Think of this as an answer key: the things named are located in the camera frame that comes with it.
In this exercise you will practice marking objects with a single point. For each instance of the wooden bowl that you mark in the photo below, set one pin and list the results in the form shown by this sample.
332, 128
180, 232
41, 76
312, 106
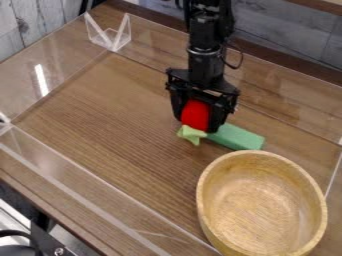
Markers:
260, 206

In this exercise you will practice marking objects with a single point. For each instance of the green foam block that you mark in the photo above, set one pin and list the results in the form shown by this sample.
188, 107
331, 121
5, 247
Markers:
236, 138

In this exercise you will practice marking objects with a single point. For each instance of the black metal stand bracket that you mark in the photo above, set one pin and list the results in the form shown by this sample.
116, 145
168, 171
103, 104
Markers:
41, 244

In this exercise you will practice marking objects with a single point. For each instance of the clear acrylic tray wall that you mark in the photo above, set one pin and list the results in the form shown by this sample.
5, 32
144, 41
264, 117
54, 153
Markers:
89, 148

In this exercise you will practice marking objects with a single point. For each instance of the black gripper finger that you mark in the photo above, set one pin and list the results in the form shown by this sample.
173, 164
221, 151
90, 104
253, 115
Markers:
179, 98
219, 111

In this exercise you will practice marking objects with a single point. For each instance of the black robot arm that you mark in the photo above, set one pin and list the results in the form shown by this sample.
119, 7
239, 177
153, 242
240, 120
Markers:
209, 25

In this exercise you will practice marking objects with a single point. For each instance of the red plush strawberry green leaf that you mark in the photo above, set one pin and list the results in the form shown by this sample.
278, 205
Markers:
193, 119

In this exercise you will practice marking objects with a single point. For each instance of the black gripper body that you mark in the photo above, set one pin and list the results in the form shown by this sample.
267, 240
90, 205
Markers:
201, 79

